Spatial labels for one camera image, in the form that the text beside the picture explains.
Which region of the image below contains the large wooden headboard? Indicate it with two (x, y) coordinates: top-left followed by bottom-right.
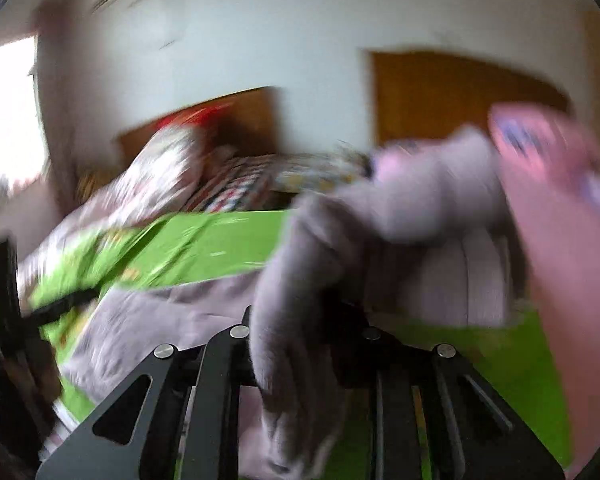
(370, 50), (571, 153)

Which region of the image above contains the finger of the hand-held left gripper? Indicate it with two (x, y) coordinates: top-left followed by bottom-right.
(0, 237), (22, 337)
(22, 287), (101, 330)

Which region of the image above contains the pink quilt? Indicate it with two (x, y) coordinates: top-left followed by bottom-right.
(370, 125), (600, 480)

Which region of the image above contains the pink floral pillow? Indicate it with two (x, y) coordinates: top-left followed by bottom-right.
(62, 127), (206, 241)

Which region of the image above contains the checkered bed sheet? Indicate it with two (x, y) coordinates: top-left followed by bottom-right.
(185, 155), (291, 213)

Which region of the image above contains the pink rolled pillow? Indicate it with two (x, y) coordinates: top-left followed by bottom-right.
(487, 102), (600, 171)

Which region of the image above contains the window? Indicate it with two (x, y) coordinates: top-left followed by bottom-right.
(0, 35), (48, 196)

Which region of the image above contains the green printed bed sheet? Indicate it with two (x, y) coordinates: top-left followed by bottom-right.
(27, 210), (573, 480)

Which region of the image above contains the small wooden headboard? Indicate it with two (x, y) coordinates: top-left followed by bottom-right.
(117, 86), (281, 171)

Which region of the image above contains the person's left hand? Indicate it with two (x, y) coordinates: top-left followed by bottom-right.
(5, 345), (65, 411)

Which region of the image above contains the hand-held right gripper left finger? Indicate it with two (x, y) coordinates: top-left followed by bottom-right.
(35, 305), (255, 480)

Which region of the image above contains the striped curtain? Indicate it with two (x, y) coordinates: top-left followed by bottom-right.
(32, 0), (81, 206)

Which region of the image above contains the red pillow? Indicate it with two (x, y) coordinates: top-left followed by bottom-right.
(155, 102), (236, 161)

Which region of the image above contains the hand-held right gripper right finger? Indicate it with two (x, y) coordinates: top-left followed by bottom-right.
(330, 305), (566, 480)

